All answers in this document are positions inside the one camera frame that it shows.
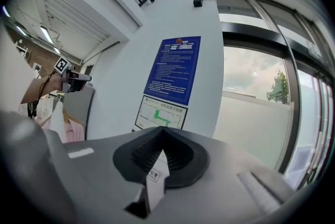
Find grey metal cabinet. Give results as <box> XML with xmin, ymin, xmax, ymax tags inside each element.
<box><xmin>64</xmin><ymin>84</ymin><xmax>96</xmax><ymax>140</ymax></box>

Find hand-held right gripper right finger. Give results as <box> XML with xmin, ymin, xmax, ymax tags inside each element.
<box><xmin>146</xmin><ymin>126</ymin><xmax>294</xmax><ymax>224</ymax></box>

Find long ceiling light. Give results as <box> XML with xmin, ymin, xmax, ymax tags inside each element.
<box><xmin>39</xmin><ymin>25</ymin><xmax>54</xmax><ymax>44</ymax></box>
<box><xmin>15</xmin><ymin>24</ymin><xmax>27</xmax><ymax>37</ymax></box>

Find black wrist strap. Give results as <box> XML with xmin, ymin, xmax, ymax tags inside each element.
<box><xmin>27</xmin><ymin>75</ymin><xmax>53</xmax><ymax>118</ymax></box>

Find large glass window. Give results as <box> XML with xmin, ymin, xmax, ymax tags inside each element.
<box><xmin>213</xmin><ymin>0</ymin><xmax>299</xmax><ymax>174</ymax></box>

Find person's left forearm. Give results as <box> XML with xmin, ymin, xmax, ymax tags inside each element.
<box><xmin>20</xmin><ymin>73</ymin><xmax>64</xmax><ymax>105</ymax></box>

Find glass sliding door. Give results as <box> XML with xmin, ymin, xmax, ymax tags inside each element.
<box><xmin>285</xmin><ymin>42</ymin><xmax>335</xmax><ymax>189</ymax></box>

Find blue wall poster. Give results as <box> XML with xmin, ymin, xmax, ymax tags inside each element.
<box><xmin>143</xmin><ymin>36</ymin><xmax>202</xmax><ymax>106</ymax></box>

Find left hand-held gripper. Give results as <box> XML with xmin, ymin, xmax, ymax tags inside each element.
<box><xmin>54</xmin><ymin>57</ymin><xmax>93</xmax><ymax>93</ymax></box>

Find pink garment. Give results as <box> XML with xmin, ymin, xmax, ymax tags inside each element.
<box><xmin>41</xmin><ymin>110</ymin><xmax>86</xmax><ymax>143</ymax></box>

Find framed floor plan sign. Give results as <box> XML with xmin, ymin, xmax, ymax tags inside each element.
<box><xmin>131</xmin><ymin>95</ymin><xmax>188</xmax><ymax>132</ymax></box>

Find white cloth garment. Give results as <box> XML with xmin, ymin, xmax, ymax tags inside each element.
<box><xmin>0</xmin><ymin>21</ymin><xmax>66</xmax><ymax>145</ymax></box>

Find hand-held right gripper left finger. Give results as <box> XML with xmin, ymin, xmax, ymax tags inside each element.
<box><xmin>62</xmin><ymin>126</ymin><xmax>164</xmax><ymax>224</ymax></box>

